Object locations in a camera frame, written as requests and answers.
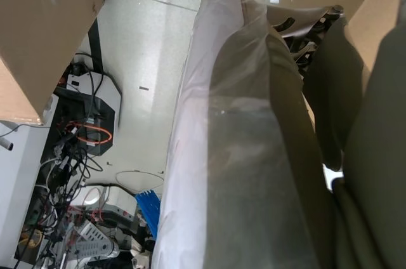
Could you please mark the brown cardboard box with tape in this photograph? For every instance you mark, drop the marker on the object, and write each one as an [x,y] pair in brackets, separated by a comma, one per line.
[368,12]

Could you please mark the black power plug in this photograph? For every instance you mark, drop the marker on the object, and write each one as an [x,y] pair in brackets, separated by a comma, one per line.
[77,68]

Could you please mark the blue plastic comb piece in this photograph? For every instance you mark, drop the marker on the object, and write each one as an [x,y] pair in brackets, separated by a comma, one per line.
[148,208]

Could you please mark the white cabinet panel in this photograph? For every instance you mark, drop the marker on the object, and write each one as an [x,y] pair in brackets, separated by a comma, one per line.
[19,186]

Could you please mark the large brown cardboard box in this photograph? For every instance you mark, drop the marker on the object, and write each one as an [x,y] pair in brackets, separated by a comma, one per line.
[38,28]

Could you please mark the black table cloth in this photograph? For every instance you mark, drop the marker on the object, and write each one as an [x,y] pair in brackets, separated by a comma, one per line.
[377,161]

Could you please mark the grey and black machine base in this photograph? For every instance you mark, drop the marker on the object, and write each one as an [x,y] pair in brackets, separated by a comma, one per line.
[104,94]

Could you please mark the white power strip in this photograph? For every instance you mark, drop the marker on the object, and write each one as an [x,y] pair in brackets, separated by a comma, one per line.
[92,235]

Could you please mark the white and grey device housing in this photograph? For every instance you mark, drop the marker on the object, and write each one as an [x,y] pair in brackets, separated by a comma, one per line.
[122,202]

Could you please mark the cloth roll in clear plastic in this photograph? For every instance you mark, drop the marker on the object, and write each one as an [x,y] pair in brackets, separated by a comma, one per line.
[203,154]

